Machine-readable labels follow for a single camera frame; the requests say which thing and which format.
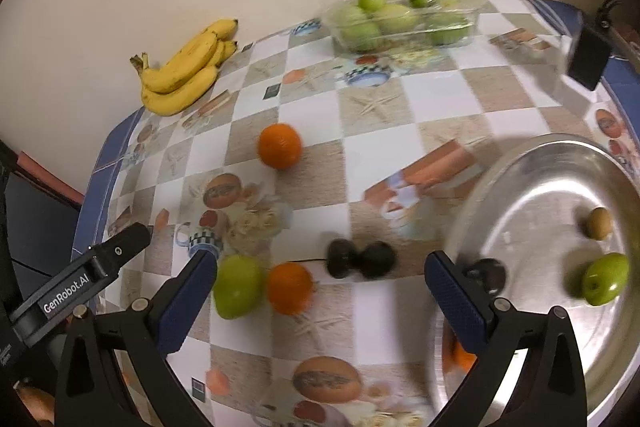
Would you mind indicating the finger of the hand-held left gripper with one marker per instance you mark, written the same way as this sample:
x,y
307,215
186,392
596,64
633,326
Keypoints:
x,y
122,249

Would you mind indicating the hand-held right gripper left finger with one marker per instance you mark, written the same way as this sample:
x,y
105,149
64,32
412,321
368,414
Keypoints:
x,y
187,302

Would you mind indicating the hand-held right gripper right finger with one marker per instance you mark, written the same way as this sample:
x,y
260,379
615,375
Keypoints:
x,y
454,307

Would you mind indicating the small dark plum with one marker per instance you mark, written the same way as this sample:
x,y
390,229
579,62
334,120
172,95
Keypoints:
x,y
487,276

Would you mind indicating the orange tangerine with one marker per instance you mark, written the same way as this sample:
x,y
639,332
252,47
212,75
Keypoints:
x,y
279,146
290,288
465,357

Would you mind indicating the stainless steel basin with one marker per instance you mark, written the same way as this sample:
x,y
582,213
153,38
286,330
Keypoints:
x,y
540,207

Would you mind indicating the small brown kiwi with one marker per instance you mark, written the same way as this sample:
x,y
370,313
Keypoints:
x,y
599,223

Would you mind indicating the person's left hand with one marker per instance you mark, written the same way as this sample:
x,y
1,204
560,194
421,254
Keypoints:
x,y
37,404

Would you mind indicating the dark furniture with red edge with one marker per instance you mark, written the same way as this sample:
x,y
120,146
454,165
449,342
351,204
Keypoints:
x,y
40,227

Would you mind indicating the yellow banana bunch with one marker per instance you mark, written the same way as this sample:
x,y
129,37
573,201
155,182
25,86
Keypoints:
x,y
175,82

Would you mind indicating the black power adapter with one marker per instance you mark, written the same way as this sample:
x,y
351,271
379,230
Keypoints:
x,y
590,59

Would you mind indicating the batch of packed green jujubes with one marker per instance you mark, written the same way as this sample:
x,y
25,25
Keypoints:
x,y
395,19

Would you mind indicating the clear plastic container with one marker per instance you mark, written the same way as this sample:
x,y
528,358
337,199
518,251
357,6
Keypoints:
x,y
465,7

